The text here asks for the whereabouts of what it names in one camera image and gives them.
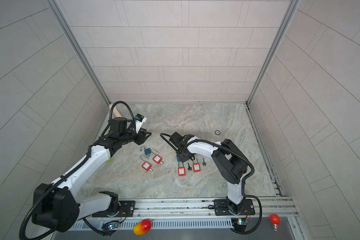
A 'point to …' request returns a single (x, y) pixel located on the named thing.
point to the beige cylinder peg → (115, 111)
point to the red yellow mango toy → (142, 227)
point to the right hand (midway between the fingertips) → (185, 158)
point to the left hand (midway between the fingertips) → (151, 130)
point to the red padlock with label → (181, 170)
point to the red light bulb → (275, 219)
